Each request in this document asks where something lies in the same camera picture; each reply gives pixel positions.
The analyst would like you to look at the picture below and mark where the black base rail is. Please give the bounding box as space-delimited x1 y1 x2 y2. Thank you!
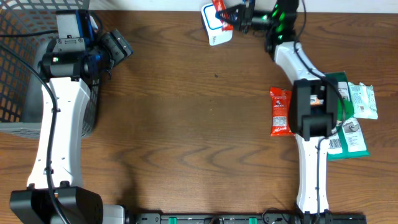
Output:
132 210 367 224

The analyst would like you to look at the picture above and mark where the red snack bag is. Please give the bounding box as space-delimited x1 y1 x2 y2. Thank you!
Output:
270 87 293 136

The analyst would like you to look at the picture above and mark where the teal tissue packet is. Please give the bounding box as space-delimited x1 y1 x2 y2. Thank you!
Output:
348 82 378 119

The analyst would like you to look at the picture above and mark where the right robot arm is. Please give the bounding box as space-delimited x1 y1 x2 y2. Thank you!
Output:
215 0 341 223

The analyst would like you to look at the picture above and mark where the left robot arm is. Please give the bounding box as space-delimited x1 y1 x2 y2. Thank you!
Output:
10 30 132 223

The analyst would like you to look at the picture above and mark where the small orange packet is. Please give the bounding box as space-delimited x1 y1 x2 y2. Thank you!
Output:
310 95 324 106

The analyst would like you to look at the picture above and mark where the red stick packet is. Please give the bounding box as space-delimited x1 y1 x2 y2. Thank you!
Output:
212 0 234 31

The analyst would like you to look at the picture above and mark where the green 3M product package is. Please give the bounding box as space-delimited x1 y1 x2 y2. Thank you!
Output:
326 72 370 161

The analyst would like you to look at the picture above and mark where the white barcode scanner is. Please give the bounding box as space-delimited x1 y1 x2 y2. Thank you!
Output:
201 3 233 46

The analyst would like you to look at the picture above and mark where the green-lid seasoning jar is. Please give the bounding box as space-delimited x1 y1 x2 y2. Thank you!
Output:
337 99 354 122

